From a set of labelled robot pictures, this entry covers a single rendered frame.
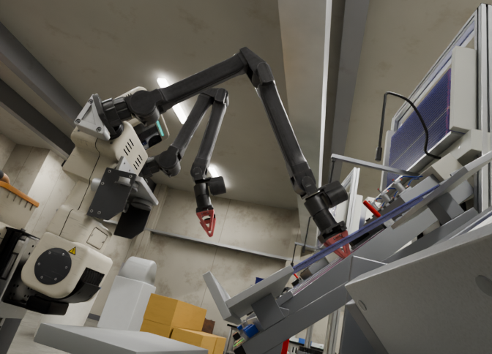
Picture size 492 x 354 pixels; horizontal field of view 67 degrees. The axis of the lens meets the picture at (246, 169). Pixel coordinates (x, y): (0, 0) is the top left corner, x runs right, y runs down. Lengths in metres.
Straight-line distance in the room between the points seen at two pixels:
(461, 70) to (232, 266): 8.80
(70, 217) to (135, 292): 6.62
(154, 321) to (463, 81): 4.81
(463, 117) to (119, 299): 7.25
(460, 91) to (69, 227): 1.28
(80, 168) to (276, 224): 8.78
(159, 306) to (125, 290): 2.51
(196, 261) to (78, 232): 8.90
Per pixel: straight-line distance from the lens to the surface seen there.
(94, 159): 1.33
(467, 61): 1.47
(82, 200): 1.31
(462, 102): 1.35
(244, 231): 9.97
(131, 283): 7.89
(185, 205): 10.60
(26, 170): 11.58
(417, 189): 1.21
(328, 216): 1.13
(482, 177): 1.23
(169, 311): 5.42
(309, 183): 1.13
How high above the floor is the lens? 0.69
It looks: 23 degrees up
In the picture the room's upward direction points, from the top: 15 degrees clockwise
